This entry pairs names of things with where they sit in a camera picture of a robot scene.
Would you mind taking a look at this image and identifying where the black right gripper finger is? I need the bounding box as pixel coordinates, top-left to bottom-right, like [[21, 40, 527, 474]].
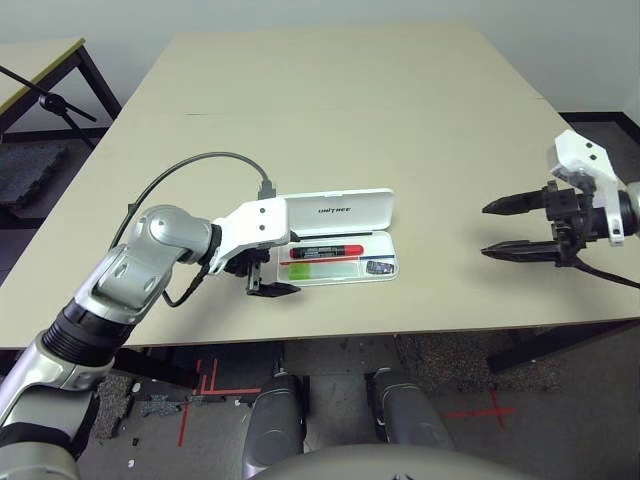
[[481, 188, 549, 216], [480, 239, 561, 265]]

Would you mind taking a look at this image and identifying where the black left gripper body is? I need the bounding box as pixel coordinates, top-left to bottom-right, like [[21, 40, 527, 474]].
[[224, 245, 269, 284]]

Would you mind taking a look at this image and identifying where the black foam floor mat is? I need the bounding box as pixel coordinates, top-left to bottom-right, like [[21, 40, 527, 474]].
[[0, 144, 69, 209]]

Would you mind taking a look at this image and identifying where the grey foam scrap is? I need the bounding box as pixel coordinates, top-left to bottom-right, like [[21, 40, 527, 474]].
[[137, 392, 194, 419]]

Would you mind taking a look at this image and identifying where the green highlighter with clear cap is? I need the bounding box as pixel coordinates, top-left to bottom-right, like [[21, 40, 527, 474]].
[[287, 262, 365, 281]]

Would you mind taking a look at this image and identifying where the black tripod stand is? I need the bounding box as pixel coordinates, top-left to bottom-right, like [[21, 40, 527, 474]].
[[0, 64, 99, 149]]

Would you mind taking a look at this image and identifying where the white Unitree pencil case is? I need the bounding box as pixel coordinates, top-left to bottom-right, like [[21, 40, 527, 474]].
[[276, 187, 402, 287]]

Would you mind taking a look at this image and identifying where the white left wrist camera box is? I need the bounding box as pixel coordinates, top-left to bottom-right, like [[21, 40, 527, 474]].
[[207, 196, 291, 276]]

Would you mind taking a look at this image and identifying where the beige side table black frame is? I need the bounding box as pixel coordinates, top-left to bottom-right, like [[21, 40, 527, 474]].
[[0, 37, 123, 144]]

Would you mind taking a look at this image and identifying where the grey left robot leg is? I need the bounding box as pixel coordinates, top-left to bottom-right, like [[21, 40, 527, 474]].
[[243, 374, 307, 476]]

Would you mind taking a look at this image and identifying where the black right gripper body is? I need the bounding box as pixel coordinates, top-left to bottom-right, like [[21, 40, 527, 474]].
[[544, 182, 594, 266]]

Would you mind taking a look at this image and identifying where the grey robot torso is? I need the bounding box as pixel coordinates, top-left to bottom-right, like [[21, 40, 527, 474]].
[[249, 443, 531, 480]]

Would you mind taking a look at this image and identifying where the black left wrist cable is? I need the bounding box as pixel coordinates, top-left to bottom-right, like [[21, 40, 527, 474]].
[[110, 152, 277, 307]]

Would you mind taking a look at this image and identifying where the red black whiteboard marker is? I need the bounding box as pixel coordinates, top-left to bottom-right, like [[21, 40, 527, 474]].
[[290, 243, 365, 260]]

